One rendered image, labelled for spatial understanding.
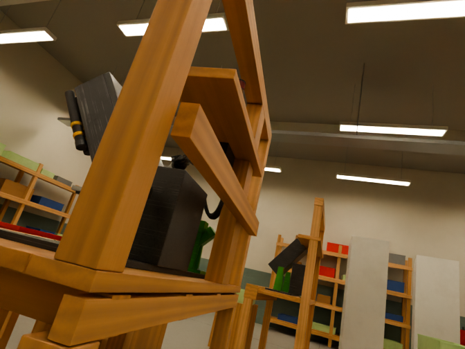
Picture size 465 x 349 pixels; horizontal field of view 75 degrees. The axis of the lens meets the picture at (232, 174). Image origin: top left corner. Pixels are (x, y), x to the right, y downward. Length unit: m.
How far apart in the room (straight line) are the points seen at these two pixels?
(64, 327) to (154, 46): 0.56
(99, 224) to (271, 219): 8.18
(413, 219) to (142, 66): 8.41
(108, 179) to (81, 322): 0.24
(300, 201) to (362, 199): 1.61
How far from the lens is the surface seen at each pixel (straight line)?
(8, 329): 1.93
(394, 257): 7.97
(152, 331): 2.61
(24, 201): 7.17
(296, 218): 8.60
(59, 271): 0.61
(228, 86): 1.05
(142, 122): 0.63
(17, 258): 0.68
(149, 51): 0.74
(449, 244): 8.89
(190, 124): 0.70
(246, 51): 1.44
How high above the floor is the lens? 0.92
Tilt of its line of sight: 18 degrees up
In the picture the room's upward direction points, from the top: 14 degrees clockwise
